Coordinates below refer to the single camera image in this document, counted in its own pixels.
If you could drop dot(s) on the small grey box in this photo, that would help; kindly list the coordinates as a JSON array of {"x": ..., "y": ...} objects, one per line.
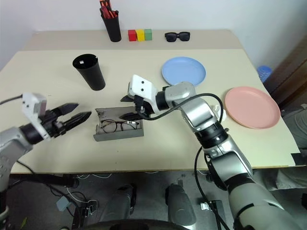
[{"x": 62, "y": 203}]

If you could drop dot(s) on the green cube block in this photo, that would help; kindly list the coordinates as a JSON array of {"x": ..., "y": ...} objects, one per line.
[{"x": 148, "y": 35}]

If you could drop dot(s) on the blue plate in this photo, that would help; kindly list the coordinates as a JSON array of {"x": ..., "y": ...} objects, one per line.
[{"x": 183, "y": 70}]

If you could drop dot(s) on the black sunglasses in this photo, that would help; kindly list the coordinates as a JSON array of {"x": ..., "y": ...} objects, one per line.
[{"x": 172, "y": 37}]

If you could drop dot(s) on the red and black marker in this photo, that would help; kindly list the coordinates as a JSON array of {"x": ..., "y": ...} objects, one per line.
[
  {"x": 106, "y": 13},
  {"x": 104, "y": 3},
  {"x": 114, "y": 14}
]

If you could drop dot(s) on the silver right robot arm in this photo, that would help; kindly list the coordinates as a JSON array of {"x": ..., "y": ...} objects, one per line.
[{"x": 199, "y": 110}]

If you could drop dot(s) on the yellow cube block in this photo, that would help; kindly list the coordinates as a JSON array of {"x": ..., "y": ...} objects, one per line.
[{"x": 140, "y": 36}]

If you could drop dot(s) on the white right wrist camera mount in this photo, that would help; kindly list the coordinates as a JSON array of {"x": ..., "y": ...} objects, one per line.
[{"x": 141, "y": 87}]

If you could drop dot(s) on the black cup holding markers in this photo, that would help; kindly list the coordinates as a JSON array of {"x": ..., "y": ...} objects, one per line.
[{"x": 114, "y": 30}]

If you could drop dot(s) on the empty black cup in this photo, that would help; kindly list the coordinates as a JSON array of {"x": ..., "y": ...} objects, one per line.
[{"x": 94, "y": 76}]

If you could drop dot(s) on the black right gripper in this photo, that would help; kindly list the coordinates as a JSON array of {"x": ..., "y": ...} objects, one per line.
[{"x": 144, "y": 107}]

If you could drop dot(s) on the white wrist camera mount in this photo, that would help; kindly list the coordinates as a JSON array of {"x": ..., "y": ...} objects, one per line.
[
  {"x": 141, "y": 87},
  {"x": 32, "y": 105}
]

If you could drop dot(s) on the brown framed eyeglasses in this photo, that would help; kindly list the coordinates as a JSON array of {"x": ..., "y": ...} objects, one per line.
[{"x": 109, "y": 127}]

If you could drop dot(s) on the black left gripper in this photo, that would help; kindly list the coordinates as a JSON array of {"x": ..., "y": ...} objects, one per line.
[{"x": 51, "y": 123}]

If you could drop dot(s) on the person in grey clothes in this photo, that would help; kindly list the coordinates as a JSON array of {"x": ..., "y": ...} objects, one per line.
[{"x": 298, "y": 124}]

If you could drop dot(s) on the brown wooden door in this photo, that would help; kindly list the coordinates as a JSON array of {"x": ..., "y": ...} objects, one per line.
[{"x": 290, "y": 72}]

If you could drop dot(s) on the pink plate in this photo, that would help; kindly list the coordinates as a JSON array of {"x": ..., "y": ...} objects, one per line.
[{"x": 251, "y": 107}]

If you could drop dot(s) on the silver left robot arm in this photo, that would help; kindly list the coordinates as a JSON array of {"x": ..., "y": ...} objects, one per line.
[{"x": 9, "y": 141}]

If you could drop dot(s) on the red cube block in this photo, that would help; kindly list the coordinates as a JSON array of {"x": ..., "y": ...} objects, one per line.
[{"x": 132, "y": 36}]

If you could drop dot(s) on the black and silver connector block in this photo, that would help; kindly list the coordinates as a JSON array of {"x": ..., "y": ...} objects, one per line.
[{"x": 212, "y": 205}]

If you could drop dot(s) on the dark grey rounded shell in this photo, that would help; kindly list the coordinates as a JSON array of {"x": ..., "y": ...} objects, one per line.
[
  {"x": 180, "y": 206},
  {"x": 120, "y": 206}
]

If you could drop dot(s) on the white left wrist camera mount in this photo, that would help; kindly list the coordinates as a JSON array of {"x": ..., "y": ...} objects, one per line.
[{"x": 32, "y": 105}]

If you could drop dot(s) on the black bar under table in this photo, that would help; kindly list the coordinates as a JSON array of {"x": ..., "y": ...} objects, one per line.
[{"x": 48, "y": 179}]

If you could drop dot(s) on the white crumpled object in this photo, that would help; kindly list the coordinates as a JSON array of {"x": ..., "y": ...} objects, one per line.
[{"x": 220, "y": 115}]

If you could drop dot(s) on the grey glasses case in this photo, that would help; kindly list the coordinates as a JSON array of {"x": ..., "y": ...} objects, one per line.
[{"x": 120, "y": 136}]

